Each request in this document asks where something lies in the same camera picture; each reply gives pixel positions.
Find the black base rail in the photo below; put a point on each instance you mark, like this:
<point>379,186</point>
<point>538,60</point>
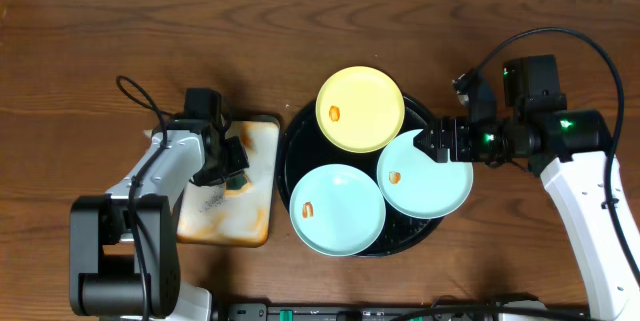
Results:
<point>519,310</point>

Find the yellow plate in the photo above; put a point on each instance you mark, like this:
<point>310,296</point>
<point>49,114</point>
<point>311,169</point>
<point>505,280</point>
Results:
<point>360,109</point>

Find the rectangular soapy water tray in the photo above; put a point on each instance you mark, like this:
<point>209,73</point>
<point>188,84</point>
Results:
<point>207,216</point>

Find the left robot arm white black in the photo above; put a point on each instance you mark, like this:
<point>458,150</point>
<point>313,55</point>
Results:
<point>123,245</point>

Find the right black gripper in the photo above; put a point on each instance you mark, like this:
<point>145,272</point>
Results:
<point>442,138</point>

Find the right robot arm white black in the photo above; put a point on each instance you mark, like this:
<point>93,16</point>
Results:
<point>564,148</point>

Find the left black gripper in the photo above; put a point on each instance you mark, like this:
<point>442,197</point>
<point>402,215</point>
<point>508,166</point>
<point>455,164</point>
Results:
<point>235,156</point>

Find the green yellow sponge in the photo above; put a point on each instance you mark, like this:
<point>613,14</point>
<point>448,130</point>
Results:
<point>237,185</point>

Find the light blue plate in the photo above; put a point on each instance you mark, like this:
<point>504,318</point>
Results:
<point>337,210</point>
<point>417,186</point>

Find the light blue plate front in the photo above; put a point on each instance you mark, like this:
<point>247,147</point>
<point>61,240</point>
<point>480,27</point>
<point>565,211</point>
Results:
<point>337,210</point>

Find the round black serving tray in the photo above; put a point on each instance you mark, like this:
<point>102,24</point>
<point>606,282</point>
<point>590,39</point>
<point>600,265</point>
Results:
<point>303,147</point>

